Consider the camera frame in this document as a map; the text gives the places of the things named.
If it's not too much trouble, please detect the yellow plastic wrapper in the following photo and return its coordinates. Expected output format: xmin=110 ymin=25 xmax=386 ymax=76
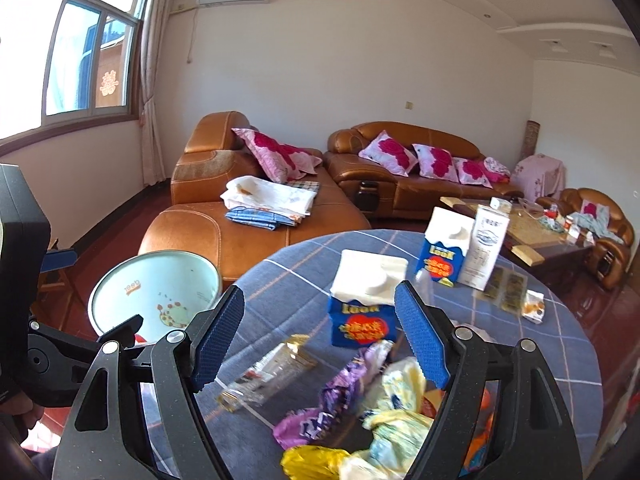
xmin=360 ymin=356 xmax=434 ymax=477

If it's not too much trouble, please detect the clear gold snack wrapper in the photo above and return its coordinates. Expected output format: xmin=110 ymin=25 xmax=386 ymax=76
xmin=217 ymin=334 xmax=317 ymax=413

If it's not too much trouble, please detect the blue look carton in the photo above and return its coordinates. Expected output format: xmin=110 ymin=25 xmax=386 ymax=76
xmin=328 ymin=249 xmax=408 ymax=349
xmin=414 ymin=207 xmax=475 ymax=287

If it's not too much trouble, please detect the wooden chair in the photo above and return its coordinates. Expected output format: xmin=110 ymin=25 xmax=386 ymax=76
xmin=30 ymin=238 xmax=86 ymax=332

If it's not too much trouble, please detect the green seaweed packet left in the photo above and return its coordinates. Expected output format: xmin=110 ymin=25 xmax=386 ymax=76
xmin=476 ymin=266 xmax=510 ymax=306

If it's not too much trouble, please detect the green seaweed packet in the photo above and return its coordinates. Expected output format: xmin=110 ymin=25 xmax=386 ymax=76
xmin=476 ymin=266 xmax=510 ymax=306
xmin=499 ymin=272 xmax=527 ymax=316

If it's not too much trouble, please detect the orange snack wrapper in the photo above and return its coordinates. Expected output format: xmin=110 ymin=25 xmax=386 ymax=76
xmin=421 ymin=388 xmax=495 ymax=477

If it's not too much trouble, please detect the small orange juice box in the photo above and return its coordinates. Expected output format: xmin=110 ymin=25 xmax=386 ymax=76
xmin=521 ymin=289 xmax=546 ymax=324

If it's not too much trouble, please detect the green seaweed packet right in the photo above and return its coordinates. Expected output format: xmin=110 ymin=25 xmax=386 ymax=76
xmin=499 ymin=272 xmax=527 ymax=316

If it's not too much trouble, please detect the purple candy wrapper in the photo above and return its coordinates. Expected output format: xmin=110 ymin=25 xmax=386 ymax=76
xmin=272 ymin=340 xmax=394 ymax=450

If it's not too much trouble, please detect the blue plaid tablecloth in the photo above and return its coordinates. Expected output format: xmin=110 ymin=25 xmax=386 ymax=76
xmin=142 ymin=228 xmax=604 ymax=480

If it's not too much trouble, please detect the white pure milk carton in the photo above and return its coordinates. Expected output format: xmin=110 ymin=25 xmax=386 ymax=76
xmin=458 ymin=205 xmax=510 ymax=290

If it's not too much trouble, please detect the brown leather chaise sofa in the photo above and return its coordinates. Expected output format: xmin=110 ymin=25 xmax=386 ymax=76
xmin=139 ymin=110 xmax=370 ymax=287

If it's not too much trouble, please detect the wooden coffee table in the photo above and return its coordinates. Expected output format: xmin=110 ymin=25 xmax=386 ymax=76
xmin=439 ymin=195 xmax=597 ymax=281

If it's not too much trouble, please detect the gold foil wrapper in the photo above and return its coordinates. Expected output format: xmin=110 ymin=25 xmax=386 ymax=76
xmin=280 ymin=445 xmax=350 ymax=480

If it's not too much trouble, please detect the white tissue box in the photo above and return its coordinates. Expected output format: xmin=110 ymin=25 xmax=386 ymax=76
xmin=489 ymin=196 xmax=512 ymax=214

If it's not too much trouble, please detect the blue plaid folded cloth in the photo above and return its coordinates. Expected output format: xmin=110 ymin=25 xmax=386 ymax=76
xmin=224 ymin=206 xmax=305 ymax=231

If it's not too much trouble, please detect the brown leather armchair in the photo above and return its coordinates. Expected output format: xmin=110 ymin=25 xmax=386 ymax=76
xmin=536 ymin=188 xmax=634 ymax=290

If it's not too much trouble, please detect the white stained folded cloth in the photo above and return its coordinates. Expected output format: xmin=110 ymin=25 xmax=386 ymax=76
xmin=220 ymin=176 xmax=316 ymax=221

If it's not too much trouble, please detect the pink blanket on sofa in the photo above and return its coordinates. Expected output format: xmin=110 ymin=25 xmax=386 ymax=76
xmin=482 ymin=157 xmax=511 ymax=184

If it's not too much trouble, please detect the brown leather long sofa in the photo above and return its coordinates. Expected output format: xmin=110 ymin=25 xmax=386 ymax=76
xmin=323 ymin=122 xmax=523 ymax=220

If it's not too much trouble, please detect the pink cloth covered stand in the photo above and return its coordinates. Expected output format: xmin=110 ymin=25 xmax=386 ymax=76
xmin=510 ymin=154 xmax=565 ymax=202

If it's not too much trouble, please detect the pink pillow on chaise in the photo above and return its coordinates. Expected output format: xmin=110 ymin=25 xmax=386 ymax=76
xmin=232 ymin=128 xmax=322 ymax=184

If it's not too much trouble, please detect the beige curtain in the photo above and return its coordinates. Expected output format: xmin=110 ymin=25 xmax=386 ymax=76
xmin=140 ymin=0 xmax=172 ymax=186

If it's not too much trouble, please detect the window with wooden frame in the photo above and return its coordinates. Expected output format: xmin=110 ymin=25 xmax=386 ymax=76
xmin=1 ymin=0 xmax=146 ymax=154

